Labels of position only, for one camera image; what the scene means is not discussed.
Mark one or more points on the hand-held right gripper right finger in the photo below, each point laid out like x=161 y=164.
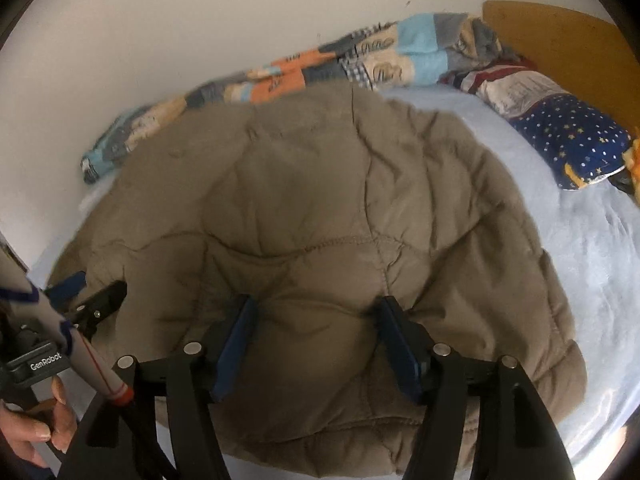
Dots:
x=397 y=347

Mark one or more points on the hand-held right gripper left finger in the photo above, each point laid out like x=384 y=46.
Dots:
x=235 y=347

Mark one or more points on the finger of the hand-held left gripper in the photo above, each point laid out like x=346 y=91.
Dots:
x=102 y=305
x=67 y=287

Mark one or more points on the khaki quilted jacket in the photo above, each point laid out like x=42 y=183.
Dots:
x=310 y=185

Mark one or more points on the person's left hand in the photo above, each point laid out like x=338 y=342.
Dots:
x=25 y=435

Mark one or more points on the light blue bed sheet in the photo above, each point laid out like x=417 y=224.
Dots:
x=590 y=260

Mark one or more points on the navy star-print pillow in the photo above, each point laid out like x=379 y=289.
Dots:
x=570 y=135

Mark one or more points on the patchwork printed blanket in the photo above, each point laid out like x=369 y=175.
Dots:
x=400 y=50

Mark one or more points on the orange plush toy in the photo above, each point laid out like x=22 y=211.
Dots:
x=635 y=160

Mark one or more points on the wooden headboard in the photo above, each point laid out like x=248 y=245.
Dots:
x=565 y=40

